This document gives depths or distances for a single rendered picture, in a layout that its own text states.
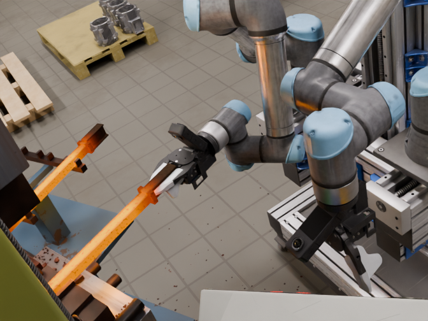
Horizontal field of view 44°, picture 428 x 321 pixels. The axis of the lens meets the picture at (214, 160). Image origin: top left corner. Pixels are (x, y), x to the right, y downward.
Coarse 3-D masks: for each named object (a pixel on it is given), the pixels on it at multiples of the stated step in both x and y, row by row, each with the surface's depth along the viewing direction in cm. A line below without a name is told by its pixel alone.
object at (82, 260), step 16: (160, 176) 124; (144, 192) 121; (128, 208) 119; (144, 208) 120; (112, 224) 116; (128, 224) 118; (96, 240) 114; (112, 240) 115; (80, 256) 111; (96, 256) 113; (64, 272) 109; (80, 272) 110
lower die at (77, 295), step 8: (48, 272) 112; (56, 272) 112; (48, 280) 110; (72, 280) 108; (64, 288) 107; (72, 288) 108; (80, 288) 107; (64, 296) 106; (72, 296) 106; (80, 296) 105; (88, 296) 105; (64, 304) 105; (72, 304) 104; (80, 304) 104; (88, 304) 105; (96, 304) 104; (104, 304) 103; (72, 312) 103; (80, 312) 104; (88, 312) 103; (96, 312) 103; (104, 312) 103; (88, 320) 102; (96, 320) 102; (104, 320) 103; (112, 320) 105
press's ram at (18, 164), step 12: (0, 120) 71; (0, 132) 71; (0, 144) 72; (12, 144) 73; (0, 156) 72; (12, 156) 74; (0, 168) 73; (12, 168) 74; (24, 168) 76; (0, 180) 73
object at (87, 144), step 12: (96, 132) 160; (84, 144) 156; (96, 144) 160; (72, 156) 153; (84, 156) 156; (60, 168) 150; (72, 168) 152; (48, 180) 147; (60, 180) 149; (36, 192) 144; (48, 192) 146; (12, 228) 138
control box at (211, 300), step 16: (208, 304) 72; (224, 304) 71; (240, 304) 70; (256, 304) 69; (272, 304) 69; (288, 304) 68; (304, 304) 67; (320, 304) 67; (336, 304) 66; (352, 304) 66; (368, 304) 65; (384, 304) 64; (400, 304) 64; (416, 304) 63; (208, 320) 71; (224, 320) 70; (240, 320) 69; (256, 320) 69; (272, 320) 68; (288, 320) 67; (304, 320) 67; (320, 320) 66; (336, 320) 66; (352, 320) 65; (368, 320) 64; (384, 320) 64; (400, 320) 63; (416, 320) 63
